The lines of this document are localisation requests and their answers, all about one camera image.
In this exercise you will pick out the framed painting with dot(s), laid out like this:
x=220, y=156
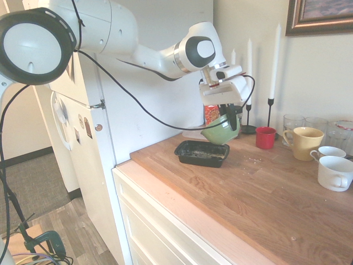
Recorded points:
x=320, y=16

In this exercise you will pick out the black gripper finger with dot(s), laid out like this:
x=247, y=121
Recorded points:
x=234, y=118
x=222, y=110

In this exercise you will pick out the green ceramic bowl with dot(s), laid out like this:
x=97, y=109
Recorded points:
x=218, y=134

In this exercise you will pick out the large white cup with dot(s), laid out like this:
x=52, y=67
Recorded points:
x=331, y=172

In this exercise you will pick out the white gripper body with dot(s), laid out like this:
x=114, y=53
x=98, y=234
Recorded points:
x=223, y=92

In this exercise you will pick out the medium white taper candle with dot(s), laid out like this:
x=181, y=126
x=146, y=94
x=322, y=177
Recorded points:
x=249, y=71

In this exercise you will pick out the tall white taper candle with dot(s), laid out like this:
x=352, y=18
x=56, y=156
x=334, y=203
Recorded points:
x=274, y=60

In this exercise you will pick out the round fridge magnet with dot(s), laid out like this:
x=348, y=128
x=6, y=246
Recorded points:
x=80, y=121

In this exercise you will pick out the clear drinking glasses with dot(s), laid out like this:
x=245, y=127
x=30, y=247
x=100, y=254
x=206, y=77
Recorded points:
x=343, y=135

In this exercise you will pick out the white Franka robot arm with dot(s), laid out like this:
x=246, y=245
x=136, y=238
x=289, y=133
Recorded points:
x=110, y=27

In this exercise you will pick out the brown cereal flakes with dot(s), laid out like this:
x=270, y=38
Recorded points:
x=201, y=153

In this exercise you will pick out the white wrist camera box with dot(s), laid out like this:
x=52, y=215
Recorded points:
x=227, y=72

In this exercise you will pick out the white drawer cabinet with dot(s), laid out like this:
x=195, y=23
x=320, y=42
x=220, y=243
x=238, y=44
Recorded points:
x=143, y=220

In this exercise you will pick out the metal fridge hinge bracket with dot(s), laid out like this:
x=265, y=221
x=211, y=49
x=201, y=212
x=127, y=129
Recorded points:
x=98, y=105

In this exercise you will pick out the green screw clamp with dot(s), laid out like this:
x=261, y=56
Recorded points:
x=47, y=240

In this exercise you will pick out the short white taper candle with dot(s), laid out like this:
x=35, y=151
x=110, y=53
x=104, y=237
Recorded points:
x=233, y=56

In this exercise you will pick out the black-lidded jar with red label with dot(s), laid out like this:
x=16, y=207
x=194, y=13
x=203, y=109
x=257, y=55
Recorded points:
x=211, y=114

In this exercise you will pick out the small white cup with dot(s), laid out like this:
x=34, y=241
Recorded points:
x=331, y=151

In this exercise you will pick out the black candle holder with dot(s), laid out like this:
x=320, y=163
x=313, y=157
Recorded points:
x=271, y=110
x=248, y=128

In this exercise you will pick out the yellow ceramic mug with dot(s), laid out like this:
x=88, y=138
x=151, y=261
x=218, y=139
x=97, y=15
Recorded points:
x=307, y=145

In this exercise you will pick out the red enamel mug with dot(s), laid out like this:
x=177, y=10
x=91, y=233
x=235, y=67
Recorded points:
x=264, y=139

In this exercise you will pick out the black plastic food tray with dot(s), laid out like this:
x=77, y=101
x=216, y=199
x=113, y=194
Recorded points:
x=201, y=161

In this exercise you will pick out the cream refrigerator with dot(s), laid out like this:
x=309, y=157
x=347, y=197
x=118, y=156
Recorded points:
x=124, y=110

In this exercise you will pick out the clear drinking glass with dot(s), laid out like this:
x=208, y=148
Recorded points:
x=315, y=122
x=293, y=122

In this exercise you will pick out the black tripod stand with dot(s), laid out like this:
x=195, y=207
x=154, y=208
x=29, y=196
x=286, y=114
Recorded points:
x=13, y=204

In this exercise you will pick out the dark brown fridge magnet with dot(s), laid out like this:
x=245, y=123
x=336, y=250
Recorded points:
x=87, y=127

